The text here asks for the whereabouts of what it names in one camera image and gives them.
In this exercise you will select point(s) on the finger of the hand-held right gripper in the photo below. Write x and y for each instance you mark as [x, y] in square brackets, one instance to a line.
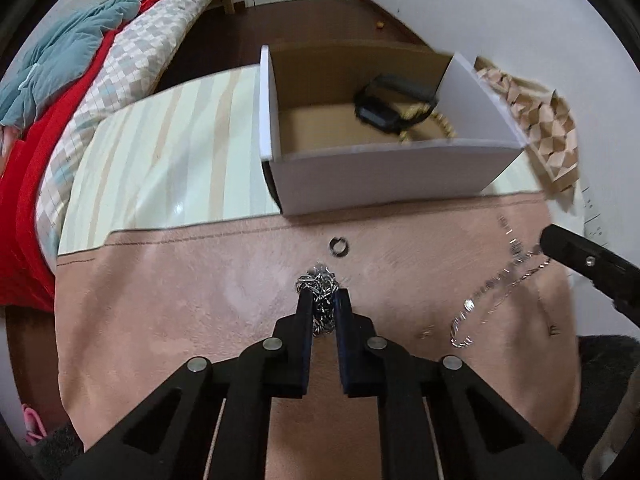
[590, 260]

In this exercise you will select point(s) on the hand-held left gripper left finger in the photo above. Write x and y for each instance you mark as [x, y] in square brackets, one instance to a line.
[303, 331]

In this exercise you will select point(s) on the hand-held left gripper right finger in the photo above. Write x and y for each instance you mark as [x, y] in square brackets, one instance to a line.
[345, 332]

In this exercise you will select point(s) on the white cardboard box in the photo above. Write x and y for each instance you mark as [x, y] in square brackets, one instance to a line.
[380, 130]

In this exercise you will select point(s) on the pink suede mat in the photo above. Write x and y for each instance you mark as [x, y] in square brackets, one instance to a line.
[300, 310]

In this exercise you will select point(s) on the dark grey fuzzy cushion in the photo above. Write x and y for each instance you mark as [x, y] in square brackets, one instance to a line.
[607, 395]

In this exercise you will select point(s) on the brown honeycomb packing paper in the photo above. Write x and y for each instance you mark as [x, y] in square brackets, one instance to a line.
[542, 120]

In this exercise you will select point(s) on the striped cream table cover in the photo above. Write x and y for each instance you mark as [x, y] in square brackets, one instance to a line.
[165, 160]

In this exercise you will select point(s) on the black smartwatch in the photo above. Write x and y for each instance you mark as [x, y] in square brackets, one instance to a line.
[395, 104]

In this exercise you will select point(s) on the pink slipper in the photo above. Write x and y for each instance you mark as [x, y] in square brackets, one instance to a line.
[32, 424]

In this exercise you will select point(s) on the checkered beige quilt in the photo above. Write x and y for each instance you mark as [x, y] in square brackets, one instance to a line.
[100, 95]

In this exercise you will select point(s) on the teal blanket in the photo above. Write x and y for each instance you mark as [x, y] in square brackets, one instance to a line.
[75, 35]

